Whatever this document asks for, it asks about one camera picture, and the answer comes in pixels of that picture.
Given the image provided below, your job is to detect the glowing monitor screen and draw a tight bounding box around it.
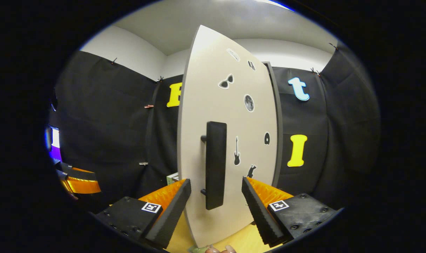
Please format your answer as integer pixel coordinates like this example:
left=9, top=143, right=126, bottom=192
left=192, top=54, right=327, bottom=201
left=45, top=125, right=63, bottom=161

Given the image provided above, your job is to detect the black backdrop cloth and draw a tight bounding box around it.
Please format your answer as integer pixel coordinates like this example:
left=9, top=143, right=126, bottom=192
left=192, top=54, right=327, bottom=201
left=48, top=42, right=380, bottom=218

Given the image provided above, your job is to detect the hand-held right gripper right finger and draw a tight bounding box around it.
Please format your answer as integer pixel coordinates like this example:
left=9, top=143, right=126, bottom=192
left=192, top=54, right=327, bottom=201
left=242, top=177, right=340, bottom=247

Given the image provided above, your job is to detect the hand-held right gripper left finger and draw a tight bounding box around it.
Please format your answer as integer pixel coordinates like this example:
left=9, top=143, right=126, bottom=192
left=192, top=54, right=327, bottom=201
left=95, top=179, right=192, bottom=249

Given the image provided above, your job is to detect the black door handle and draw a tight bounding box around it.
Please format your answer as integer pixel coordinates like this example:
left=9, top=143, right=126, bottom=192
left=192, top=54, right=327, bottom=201
left=200, top=121, right=227, bottom=210

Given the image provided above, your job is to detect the grey cabinet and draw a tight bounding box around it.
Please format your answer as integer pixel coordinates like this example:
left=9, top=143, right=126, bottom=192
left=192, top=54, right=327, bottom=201
left=264, top=61, right=284, bottom=187

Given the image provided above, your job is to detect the long ceiling light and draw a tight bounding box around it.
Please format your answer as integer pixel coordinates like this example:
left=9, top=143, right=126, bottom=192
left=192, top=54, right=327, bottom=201
left=255, top=0, right=294, bottom=11

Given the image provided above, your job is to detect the grey cabinet door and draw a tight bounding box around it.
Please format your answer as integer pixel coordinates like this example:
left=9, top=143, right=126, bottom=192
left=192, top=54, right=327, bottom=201
left=177, top=25, right=279, bottom=248

